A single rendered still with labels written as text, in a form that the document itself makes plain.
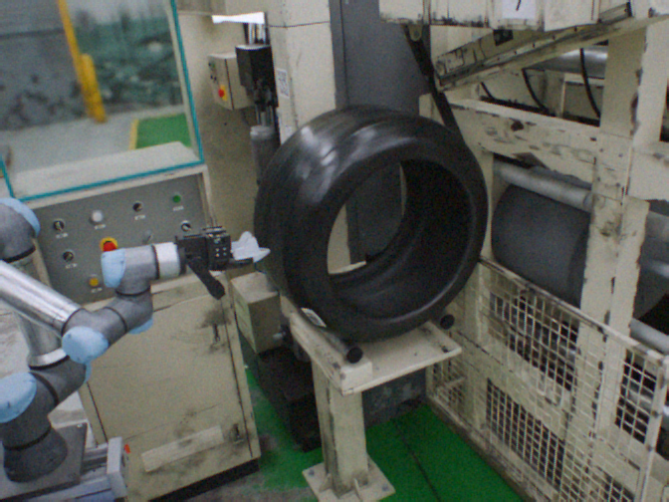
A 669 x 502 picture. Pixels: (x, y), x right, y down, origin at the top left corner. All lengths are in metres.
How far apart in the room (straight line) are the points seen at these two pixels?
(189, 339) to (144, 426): 0.36
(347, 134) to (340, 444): 1.23
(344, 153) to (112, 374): 1.16
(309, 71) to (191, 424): 1.31
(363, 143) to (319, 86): 0.38
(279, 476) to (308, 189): 1.47
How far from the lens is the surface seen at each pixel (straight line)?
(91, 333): 1.25
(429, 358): 1.65
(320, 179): 1.27
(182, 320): 2.03
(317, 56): 1.63
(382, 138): 1.31
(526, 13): 1.23
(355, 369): 1.52
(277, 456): 2.57
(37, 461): 1.68
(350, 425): 2.16
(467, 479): 2.44
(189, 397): 2.20
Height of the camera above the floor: 1.76
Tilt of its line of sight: 26 degrees down
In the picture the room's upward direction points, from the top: 5 degrees counter-clockwise
